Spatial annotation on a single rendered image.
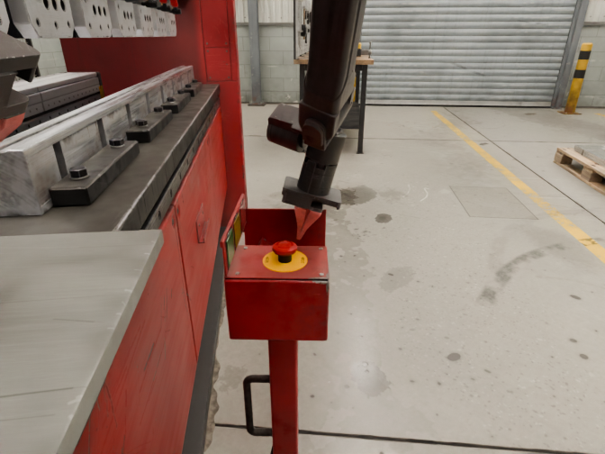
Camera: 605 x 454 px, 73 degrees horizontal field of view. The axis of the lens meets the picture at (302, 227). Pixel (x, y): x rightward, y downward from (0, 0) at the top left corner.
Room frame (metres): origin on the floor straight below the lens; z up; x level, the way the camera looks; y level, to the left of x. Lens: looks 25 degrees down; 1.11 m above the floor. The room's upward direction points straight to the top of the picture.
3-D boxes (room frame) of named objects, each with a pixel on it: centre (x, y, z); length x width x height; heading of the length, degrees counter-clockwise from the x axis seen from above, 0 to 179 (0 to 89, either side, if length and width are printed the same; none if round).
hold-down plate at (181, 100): (1.51, 0.45, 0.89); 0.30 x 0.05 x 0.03; 6
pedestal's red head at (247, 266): (0.62, 0.04, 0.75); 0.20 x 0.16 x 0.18; 179
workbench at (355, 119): (5.00, -0.37, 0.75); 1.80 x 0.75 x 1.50; 175
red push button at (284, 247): (0.57, 0.03, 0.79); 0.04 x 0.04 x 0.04
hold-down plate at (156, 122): (1.11, 0.41, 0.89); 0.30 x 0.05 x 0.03; 6
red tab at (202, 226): (1.14, 0.31, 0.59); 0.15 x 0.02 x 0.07; 6
